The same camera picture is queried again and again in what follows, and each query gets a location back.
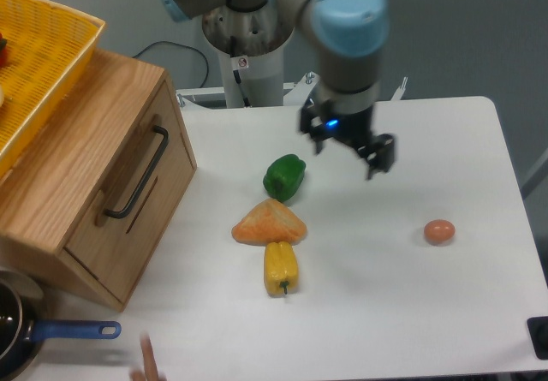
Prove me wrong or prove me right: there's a blue handled frying pan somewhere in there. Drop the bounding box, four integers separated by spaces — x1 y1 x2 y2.
1 271 122 380

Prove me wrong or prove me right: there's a yellow bell pepper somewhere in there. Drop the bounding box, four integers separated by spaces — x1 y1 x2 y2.
264 241 299 296

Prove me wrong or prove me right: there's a person's hand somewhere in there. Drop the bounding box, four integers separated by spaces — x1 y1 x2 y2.
129 334 167 381

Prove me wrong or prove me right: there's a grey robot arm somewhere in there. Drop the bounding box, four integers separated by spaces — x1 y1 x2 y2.
162 0 396 175

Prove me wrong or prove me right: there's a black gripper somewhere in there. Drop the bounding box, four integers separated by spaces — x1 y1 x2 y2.
299 85 396 181

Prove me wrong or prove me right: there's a brown egg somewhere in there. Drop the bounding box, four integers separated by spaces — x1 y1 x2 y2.
423 219 456 245

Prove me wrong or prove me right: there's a green bell pepper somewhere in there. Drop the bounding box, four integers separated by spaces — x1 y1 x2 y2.
263 154 307 202

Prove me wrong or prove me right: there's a black corner device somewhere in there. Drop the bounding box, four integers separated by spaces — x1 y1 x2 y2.
527 316 548 360

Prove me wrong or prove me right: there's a wooden top drawer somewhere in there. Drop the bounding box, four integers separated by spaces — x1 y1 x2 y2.
65 81 197 311

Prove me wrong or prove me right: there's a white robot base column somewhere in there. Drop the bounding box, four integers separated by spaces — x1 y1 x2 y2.
202 3 293 108

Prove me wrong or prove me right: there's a wooden drawer cabinet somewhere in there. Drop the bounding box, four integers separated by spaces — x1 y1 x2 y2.
1 50 176 310

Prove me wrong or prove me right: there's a yellow plastic basket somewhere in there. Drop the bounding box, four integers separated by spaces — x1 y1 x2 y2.
1 0 105 176

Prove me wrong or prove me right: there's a black cable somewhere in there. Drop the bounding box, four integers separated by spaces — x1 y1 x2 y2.
131 39 210 89

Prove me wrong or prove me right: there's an orange triangular sandwich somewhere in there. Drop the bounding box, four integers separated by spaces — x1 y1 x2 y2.
231 199 307 245

